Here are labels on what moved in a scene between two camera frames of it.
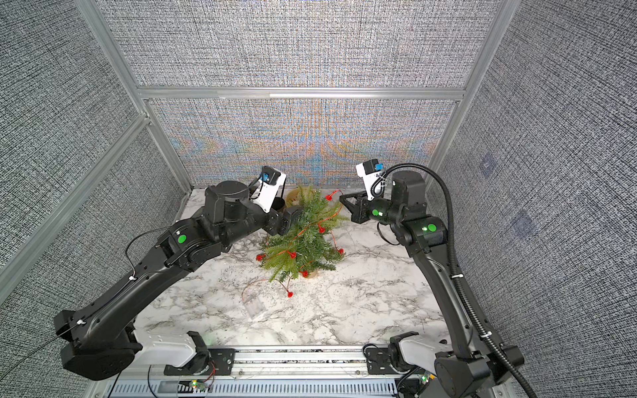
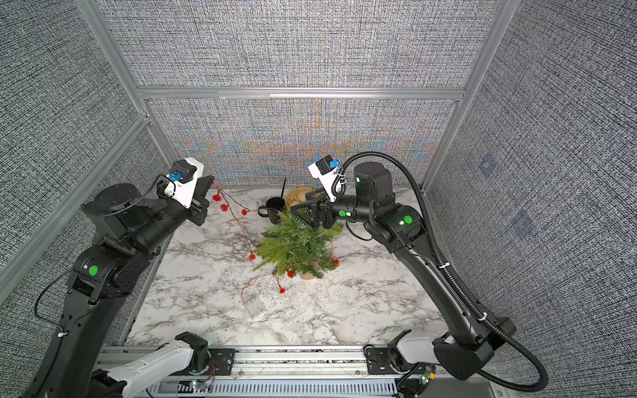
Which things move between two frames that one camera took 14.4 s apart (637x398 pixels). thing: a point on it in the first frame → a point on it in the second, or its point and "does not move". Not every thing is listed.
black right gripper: [363, 212] → [323, 210]
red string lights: [303, 274] → [252, 303]
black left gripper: [274, 227] → [199, 203]
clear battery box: [253, 304] does not move
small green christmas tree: [308, 245] does not move
